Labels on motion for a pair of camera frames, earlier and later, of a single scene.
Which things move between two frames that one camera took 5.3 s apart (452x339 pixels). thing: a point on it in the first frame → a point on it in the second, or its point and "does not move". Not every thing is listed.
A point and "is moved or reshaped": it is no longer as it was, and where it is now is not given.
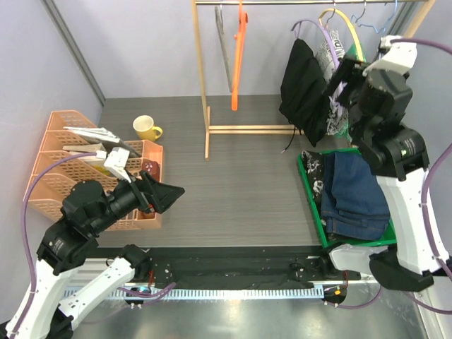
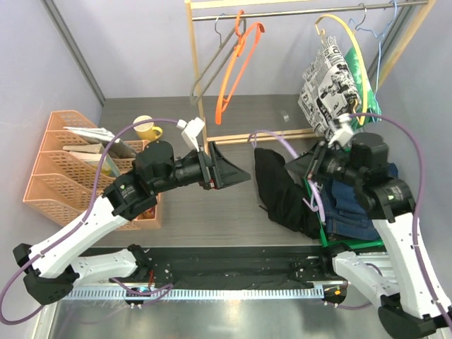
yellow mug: x=145 y=129 does not move
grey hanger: x=223 y=44 → x=209 y=75
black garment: x=304 y=92 → x=282 y=195
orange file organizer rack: x=54 y=186 does not move
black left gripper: x=153 y=195 → x=216 y=171
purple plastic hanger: x=296 y=26 → x=317 y=203
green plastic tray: x=389 y=236 does not move
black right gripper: x=349 y=73 → x=309 y=164
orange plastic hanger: x=243 y=19 is moved or reshaped
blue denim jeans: x=353 y=205 does not move
